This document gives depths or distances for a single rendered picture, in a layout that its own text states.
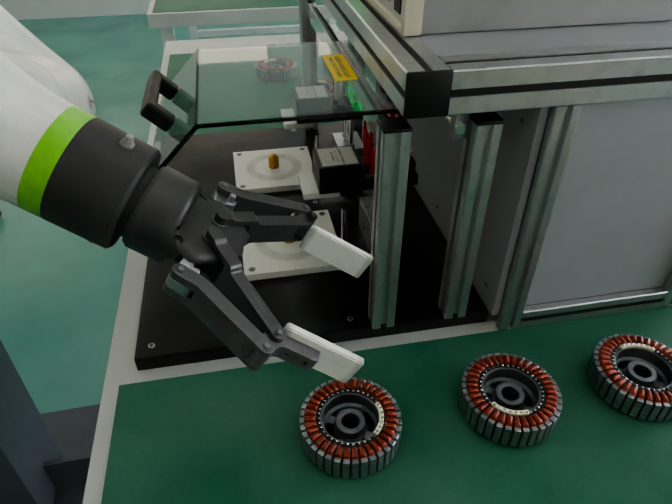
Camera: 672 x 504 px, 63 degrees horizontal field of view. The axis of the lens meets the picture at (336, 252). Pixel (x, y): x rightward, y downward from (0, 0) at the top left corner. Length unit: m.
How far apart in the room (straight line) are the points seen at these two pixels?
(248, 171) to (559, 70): 0.63
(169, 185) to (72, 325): 1.59
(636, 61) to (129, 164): 0.49
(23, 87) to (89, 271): 1.78
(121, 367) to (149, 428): 0.11
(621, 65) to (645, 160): 0.15
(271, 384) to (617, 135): 0.49
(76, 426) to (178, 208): 1.31
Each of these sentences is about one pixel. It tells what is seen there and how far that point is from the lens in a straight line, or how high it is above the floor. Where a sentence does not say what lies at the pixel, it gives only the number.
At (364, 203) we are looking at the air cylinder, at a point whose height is 0.82.
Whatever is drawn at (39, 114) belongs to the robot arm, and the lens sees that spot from 0.46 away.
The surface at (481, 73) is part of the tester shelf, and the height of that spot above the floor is 1.11.
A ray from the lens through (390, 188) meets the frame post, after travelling 0.60.
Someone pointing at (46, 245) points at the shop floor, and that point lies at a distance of 2.44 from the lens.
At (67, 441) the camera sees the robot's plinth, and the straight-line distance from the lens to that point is 1.69.
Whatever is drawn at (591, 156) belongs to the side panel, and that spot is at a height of 1.00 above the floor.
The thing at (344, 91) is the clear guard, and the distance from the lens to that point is 0.63.
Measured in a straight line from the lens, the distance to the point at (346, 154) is 0.81.
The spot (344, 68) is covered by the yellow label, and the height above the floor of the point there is 1.07.
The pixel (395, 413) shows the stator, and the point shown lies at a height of 0.79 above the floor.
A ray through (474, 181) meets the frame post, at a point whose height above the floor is 0.98.
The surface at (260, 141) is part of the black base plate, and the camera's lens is 1.20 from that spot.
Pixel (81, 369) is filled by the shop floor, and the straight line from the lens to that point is 1.86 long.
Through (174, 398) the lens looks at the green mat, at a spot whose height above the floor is 0.75.
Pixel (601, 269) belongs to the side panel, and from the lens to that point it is 0.82.
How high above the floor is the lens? 1.29
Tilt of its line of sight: 37 degrees down
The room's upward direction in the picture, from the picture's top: straight up
